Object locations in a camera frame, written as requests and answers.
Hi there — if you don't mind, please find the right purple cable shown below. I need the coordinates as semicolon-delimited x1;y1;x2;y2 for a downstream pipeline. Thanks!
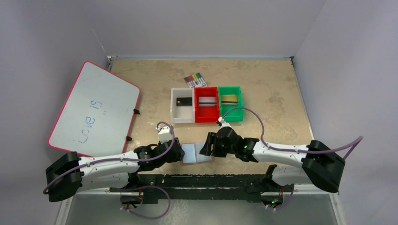
222;107;364;160

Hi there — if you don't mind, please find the red plastic bin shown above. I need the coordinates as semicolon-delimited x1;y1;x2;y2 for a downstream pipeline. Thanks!
194;87;220;123

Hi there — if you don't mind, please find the white plastic bin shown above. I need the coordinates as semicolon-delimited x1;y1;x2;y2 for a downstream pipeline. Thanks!
170;88;195;124

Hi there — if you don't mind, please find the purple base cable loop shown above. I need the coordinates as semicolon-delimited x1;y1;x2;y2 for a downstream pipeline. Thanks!
120;186;171;219

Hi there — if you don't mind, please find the pack of coloured markers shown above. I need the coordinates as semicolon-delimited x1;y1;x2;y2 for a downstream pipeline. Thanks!
184;73;207;88

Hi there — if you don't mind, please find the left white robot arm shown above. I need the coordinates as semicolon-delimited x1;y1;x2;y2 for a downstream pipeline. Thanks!
43;138;185;202

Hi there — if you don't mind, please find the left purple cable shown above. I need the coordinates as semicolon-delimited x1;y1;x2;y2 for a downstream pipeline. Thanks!
43;121;176;195

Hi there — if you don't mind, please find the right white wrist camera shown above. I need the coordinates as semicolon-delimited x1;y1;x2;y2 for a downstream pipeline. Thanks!
216;116;231;129

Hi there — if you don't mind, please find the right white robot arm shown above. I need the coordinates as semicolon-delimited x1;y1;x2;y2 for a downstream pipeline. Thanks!
199;127;345;193

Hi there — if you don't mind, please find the green plastic bin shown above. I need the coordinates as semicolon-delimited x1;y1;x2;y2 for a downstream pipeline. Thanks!
218;86;244;122

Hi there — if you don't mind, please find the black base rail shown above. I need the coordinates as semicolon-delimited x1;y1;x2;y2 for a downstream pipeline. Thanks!
110;173;293;204

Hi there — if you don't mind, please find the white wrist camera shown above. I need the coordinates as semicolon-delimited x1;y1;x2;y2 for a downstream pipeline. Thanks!
158;126;174;144
216;116;231;129

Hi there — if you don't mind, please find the silver credit card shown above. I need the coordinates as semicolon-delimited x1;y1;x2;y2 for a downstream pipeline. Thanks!
198;97;216;106

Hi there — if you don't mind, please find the pink leather card holder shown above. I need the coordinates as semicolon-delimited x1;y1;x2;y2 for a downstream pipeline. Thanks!
181;142;214;165

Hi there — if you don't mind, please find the red framed whiteboard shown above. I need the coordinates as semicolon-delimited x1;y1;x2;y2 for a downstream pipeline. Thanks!
47;61;140;157

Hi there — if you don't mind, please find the black credit card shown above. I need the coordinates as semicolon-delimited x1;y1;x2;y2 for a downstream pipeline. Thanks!
176;97;193;106

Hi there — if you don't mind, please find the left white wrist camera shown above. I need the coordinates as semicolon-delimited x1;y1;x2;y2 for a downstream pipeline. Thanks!
158;126;174;144

